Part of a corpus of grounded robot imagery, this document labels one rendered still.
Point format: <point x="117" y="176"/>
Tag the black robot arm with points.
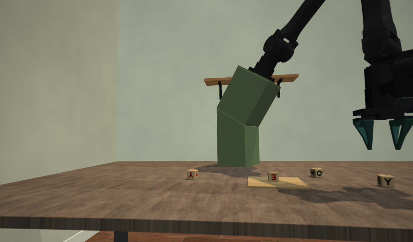
<point x="391" y="68"/>

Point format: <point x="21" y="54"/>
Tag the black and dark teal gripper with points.
<point x="364" y="125"/>

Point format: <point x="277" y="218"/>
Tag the light orange mat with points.
<point x="284" y="183"/>

